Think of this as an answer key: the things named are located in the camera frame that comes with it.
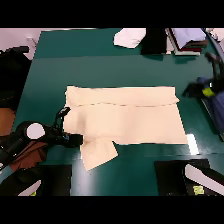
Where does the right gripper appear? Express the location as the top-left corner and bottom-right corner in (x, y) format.
(182, 81), (205, 100)

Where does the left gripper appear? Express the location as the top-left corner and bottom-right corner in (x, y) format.
(62, 132), (85, 148)

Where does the cream shirt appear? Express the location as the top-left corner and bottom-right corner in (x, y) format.
(63, 85), (189, 172)

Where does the blue garment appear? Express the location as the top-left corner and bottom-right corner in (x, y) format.
(195, 76), (224, 142)

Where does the dark red garment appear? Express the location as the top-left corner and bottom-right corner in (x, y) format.
(179, 39), (210, 53)

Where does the brown garment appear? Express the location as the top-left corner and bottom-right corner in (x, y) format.
(9, 141), (50, 172)

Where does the lavender garment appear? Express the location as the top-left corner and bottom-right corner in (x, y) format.
(170, 28), (208, 45)

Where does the black garment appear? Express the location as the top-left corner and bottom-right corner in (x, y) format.
(140, 28), (168, 56)

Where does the white garment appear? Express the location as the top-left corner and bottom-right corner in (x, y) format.
(113, 28), (147, 50)

